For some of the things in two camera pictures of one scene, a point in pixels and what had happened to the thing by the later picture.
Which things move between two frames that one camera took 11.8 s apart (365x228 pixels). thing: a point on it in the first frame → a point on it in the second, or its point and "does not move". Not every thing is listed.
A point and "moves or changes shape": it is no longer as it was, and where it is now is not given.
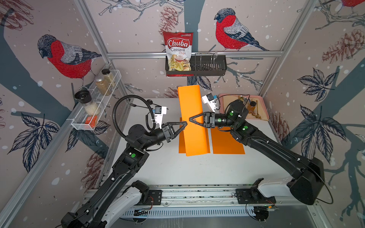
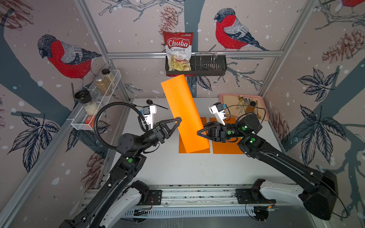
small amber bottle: [251, 108] does not move
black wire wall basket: [203, 65] does not move
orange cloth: [195, 134] moves or changes shape
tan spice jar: [108, 76] does not move
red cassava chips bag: [178, 46] does not move
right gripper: [209, 120] → [221, 132]
